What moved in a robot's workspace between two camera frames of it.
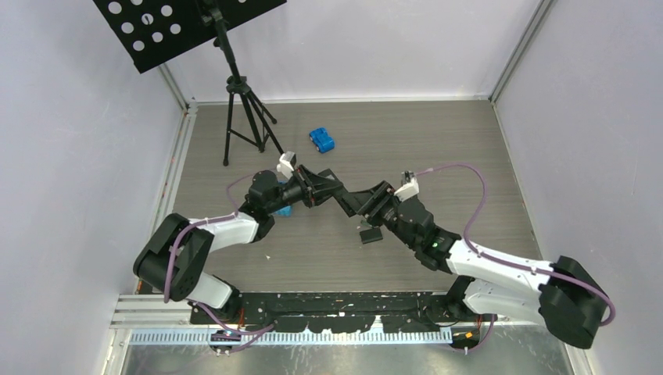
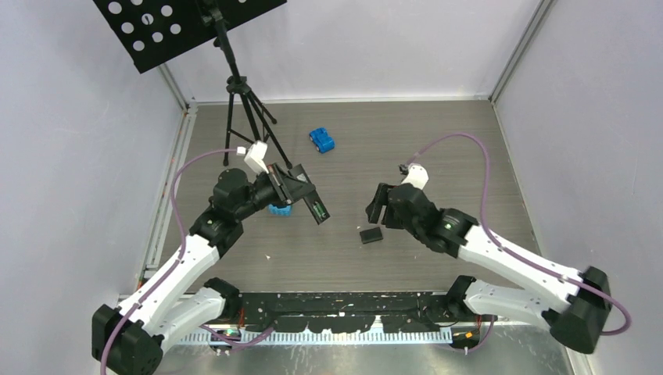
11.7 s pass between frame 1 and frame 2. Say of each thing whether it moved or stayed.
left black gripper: moved
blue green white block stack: stayed
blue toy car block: stayed
